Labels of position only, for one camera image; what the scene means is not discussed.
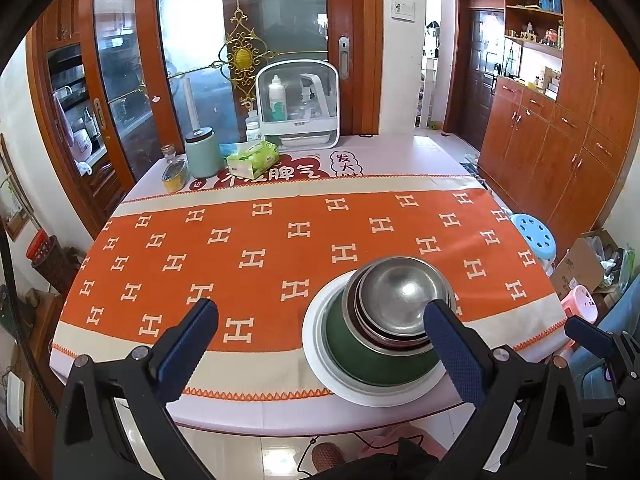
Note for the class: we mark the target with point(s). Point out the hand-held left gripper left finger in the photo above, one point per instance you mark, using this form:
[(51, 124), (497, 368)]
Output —
[(192, 345)]

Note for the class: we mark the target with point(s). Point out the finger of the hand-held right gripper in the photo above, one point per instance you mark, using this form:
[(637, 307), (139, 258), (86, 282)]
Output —
[(587, 335)]

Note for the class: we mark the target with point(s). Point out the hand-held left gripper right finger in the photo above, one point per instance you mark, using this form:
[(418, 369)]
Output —
[(452, 350)]

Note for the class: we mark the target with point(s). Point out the pink steel bowl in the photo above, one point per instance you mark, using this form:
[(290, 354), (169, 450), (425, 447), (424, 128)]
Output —
[(390, 347)]

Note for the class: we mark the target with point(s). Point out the green plate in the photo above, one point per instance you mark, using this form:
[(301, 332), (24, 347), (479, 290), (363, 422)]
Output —
[(380, 367)]

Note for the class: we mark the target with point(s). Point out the small steel bowl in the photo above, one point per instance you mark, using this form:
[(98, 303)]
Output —
[(400, 295)]

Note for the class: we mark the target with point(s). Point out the large steel bowl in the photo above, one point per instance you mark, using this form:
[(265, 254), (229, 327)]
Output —
[(352, 300)]

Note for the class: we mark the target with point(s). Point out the plain white plate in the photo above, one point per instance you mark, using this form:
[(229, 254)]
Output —
[(312, 330)]

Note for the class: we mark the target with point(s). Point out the pink plastic stool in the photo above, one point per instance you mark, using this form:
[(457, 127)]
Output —
[(580, 302)]

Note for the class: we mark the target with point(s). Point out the cardboard box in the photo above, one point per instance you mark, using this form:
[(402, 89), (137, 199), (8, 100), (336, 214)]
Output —
[(575, 265)]

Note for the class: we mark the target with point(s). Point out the orange patterned tablecloth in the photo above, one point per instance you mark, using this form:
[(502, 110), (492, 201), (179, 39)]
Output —
[(250, 285)]

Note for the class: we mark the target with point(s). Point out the blue plastic stool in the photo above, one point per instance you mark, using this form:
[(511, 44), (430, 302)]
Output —
[(532, 232)]

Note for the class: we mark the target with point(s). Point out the wooden low cabinet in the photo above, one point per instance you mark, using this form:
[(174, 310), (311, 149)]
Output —
[(42, 340)]

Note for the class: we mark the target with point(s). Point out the wicker basket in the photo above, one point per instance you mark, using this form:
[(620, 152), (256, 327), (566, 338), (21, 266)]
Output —
[(55, 270)]

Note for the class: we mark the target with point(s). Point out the yellow glass container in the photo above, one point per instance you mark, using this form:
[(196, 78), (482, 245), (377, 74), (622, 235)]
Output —
[(175, 177)]

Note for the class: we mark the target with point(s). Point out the wooden glass display cabinet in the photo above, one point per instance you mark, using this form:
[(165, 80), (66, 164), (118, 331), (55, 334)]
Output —
[(107, 185)]

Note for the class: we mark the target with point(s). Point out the red container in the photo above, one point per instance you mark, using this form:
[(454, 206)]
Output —
[(39, 246)]

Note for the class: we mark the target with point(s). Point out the mint green canister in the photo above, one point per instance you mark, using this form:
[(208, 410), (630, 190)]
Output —
[(202, 157)]

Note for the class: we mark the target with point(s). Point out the small glass jar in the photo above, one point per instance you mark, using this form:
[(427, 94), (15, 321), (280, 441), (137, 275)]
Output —
[(168, 152)]

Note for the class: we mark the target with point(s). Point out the green tissue pack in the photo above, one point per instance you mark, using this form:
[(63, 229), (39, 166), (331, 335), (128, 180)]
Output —
[(252, 160)]

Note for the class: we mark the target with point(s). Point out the teal cloth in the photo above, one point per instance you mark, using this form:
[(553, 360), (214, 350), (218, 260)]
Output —
[(231, 149)]

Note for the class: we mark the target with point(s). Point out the white pill bottle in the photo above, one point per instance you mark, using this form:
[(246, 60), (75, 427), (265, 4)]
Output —
[(253, 134)]

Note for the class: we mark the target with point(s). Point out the framed picture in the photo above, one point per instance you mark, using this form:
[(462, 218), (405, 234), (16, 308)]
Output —
[(12, 210)]

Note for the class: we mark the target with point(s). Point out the white sterilizer cabinet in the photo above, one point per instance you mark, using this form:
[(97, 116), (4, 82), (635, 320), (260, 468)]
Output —
[(300, 135)]

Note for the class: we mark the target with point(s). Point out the white green-label bottle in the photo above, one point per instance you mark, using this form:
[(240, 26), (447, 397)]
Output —
[(276, 102)]

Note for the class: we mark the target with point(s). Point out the white shoe rack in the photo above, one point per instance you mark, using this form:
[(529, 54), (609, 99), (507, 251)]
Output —
[(429, 90)]

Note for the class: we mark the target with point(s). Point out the clear bottle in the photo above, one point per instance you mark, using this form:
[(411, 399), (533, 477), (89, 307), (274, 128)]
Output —
[(306, 107)]

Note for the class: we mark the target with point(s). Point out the dark wooden entry door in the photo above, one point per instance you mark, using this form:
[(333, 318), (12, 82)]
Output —
[(480, 85)]

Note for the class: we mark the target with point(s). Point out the gold door ornament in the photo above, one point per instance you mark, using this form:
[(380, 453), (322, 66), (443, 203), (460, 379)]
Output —
[(242, 57)]

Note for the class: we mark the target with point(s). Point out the wooden glass sliding door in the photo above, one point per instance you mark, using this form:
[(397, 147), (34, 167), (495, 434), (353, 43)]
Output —
[(367, 35)]

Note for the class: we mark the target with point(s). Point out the wooden wall cabinet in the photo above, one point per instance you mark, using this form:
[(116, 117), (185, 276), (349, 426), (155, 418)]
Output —
[(550, 160)]

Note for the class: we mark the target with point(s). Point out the white wall device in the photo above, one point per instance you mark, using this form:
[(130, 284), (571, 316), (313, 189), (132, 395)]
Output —
[(15, 402)]

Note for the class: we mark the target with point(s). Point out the white light switch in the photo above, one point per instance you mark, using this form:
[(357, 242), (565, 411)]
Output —
[(403, 10)]

